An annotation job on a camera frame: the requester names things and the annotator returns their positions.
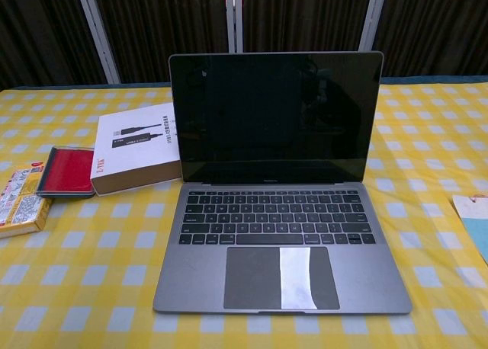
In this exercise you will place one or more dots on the grey laptop computer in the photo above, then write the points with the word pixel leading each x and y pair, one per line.
pixel 274 219

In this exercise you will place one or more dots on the red ink pad case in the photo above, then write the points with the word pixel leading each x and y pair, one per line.
pixel 70 171

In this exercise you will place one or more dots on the yellow checkered tablecloth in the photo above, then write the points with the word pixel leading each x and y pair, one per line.
pixel 95 280

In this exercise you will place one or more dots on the yellow printed carton box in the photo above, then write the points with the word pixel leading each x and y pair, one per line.
pixel 21 206

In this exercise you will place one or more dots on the white and teal paper bag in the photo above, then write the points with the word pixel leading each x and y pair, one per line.
pixel 474 221

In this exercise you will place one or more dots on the white metal frame post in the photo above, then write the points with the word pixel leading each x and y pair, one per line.
pixel 371 17
pixel 97 32
pixel 234 17

